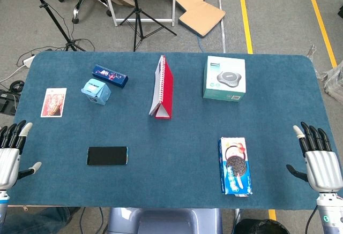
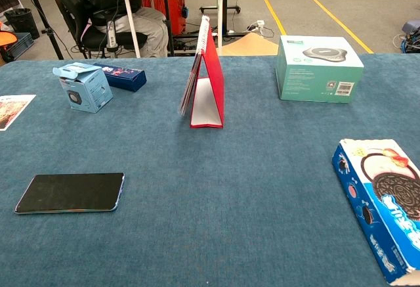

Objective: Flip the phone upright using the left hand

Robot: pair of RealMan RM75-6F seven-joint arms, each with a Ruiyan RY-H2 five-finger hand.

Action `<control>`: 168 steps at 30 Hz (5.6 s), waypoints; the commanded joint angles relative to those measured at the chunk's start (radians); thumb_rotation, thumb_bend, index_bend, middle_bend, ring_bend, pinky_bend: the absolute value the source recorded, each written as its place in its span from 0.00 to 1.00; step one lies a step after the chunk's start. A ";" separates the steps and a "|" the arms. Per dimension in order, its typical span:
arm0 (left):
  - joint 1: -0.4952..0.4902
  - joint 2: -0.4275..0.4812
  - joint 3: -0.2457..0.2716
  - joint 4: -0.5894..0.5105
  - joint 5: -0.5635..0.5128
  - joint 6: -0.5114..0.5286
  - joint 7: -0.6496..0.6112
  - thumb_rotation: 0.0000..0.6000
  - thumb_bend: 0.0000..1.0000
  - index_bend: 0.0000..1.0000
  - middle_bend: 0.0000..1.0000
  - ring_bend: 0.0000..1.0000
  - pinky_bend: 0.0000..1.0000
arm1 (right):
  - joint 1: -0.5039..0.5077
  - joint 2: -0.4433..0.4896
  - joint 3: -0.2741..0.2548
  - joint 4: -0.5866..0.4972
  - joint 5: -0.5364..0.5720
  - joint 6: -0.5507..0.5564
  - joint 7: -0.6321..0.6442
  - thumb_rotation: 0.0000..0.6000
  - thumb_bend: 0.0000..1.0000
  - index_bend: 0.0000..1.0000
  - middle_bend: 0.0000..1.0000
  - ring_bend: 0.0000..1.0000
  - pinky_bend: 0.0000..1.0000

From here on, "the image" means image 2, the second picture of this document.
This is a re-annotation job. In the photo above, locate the grey machine with cables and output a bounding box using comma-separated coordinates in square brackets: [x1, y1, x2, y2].
[392, 18, 420, 54]

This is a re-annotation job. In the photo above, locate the dark blue long box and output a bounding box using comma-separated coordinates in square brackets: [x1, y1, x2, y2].
[93, 62, 148, 93]

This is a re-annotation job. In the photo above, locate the red standing desk calendar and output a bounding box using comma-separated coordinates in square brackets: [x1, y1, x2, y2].
[178, 14, 226, 129]

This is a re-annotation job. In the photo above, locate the red case under desk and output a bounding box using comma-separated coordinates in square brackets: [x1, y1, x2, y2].
[141, 0, 188, 37]

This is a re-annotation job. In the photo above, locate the blue plastic crate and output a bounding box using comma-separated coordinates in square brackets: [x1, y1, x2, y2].
[5, 32, 35, 60]

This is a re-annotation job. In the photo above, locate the black wheeled stand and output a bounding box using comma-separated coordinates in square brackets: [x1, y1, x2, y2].
[199, 0, 242, 37]

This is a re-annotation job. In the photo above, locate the blue Oreo cookie box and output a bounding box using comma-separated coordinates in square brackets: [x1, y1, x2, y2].
[331, 138, 420, 286]

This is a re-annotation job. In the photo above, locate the teal speakerphone box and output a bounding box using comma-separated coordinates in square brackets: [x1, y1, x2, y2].
[275, 35, 365, 104]

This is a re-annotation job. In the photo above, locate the orange round object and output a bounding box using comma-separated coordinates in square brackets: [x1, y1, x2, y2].
[0, 20, 19, 53]

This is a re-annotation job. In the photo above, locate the small light blue carton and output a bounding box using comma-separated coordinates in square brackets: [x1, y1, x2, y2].
[52, 62, 114, 114]

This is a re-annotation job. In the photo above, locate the printed photo card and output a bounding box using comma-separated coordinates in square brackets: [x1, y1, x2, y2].
[0, 94, 37, 132]

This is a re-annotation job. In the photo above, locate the black waste bin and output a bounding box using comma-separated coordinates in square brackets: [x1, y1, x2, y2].
[3, 8, 41, 41]

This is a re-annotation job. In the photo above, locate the blue felt table cloth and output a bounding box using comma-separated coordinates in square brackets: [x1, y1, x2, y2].
[0, 53, 420, 287]

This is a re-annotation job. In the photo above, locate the light blue smartphone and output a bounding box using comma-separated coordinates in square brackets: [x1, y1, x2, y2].
[14, 172, 126, 215]

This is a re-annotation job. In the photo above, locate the black tripod stand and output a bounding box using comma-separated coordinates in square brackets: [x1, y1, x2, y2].
[159, 0, 184, 57]
[19, 0, 65, 60]

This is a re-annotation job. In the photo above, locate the brown cardboard sheet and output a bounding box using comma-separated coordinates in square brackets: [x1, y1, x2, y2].
[216, 32, 280, 56]

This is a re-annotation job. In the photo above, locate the office chair base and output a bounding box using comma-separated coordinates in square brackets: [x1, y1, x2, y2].
[34, 0, 148, 60]

